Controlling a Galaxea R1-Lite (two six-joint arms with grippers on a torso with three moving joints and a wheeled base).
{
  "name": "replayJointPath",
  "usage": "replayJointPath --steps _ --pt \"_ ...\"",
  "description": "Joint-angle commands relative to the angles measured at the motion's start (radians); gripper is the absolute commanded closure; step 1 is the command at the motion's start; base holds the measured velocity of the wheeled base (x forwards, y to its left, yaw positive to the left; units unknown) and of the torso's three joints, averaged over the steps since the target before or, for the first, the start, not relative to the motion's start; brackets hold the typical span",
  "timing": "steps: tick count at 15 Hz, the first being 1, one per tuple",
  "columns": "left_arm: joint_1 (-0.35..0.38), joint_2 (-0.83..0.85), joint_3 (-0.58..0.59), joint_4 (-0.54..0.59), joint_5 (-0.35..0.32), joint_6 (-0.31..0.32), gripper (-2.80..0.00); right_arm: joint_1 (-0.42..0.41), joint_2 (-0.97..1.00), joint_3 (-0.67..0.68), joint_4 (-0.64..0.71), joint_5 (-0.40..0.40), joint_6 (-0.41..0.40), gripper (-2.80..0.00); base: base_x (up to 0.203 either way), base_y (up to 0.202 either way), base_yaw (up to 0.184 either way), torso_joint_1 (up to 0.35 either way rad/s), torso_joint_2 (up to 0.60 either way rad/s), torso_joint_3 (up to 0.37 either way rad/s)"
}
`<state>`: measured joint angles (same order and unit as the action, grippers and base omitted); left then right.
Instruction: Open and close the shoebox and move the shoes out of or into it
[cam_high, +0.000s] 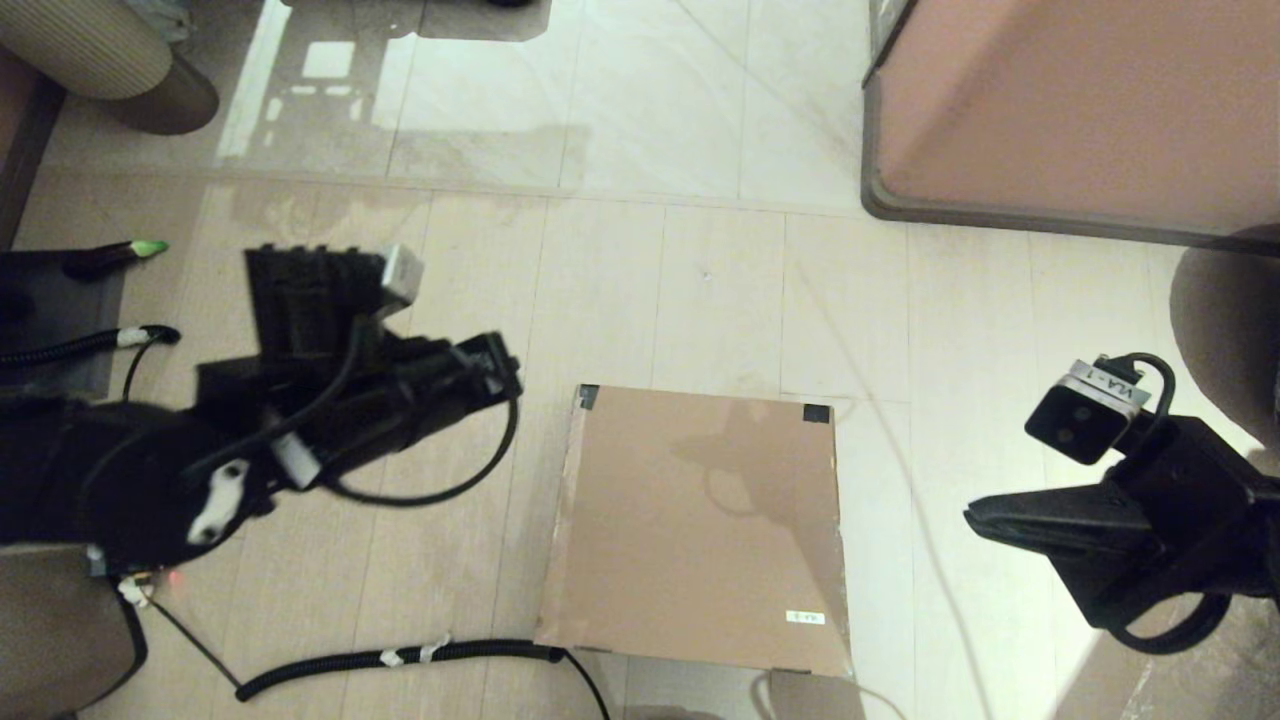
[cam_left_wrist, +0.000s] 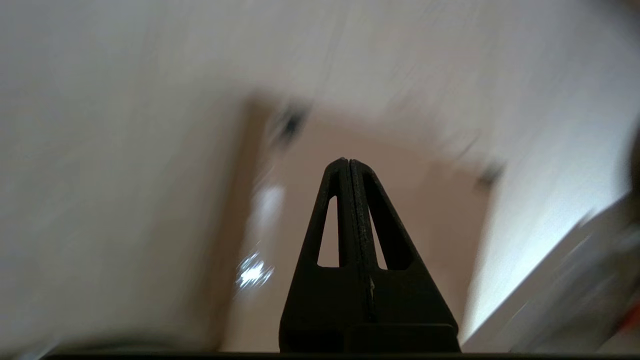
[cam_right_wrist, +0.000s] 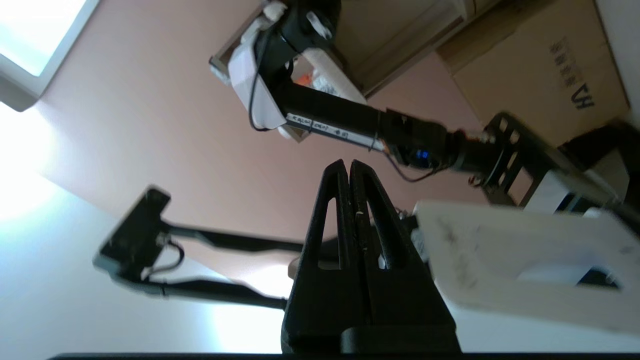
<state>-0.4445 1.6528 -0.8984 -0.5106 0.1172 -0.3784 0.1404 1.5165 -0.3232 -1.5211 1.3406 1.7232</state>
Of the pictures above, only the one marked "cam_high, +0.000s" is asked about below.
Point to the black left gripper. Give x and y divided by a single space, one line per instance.
430 395

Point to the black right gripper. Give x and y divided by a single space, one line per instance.
1170 530

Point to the brown cardboard shoe box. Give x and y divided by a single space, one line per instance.
700 530

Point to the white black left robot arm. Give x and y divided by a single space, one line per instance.
120 480

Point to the black square box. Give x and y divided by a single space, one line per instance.
50 300

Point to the clear plastic bag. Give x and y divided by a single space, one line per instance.
1220 680

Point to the brown round stool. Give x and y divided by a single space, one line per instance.
1230 320

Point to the black object with green tip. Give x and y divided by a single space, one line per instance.
110 258

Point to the white tape wad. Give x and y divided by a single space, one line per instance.
130 592

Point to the pink cabinet with grey rim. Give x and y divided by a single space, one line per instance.
1080 100

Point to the brown seat with black rim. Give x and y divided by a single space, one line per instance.
60 640

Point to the grey crumpled cloth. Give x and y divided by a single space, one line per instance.
160 15

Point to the dark brown wooden furniture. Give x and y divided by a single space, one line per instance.
25 130

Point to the beige ribbed round pouf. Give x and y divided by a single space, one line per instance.
70 40

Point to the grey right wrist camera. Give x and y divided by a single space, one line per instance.
1085 415

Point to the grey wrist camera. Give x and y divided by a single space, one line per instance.
1085 415
402 275

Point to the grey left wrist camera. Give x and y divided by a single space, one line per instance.
402 275

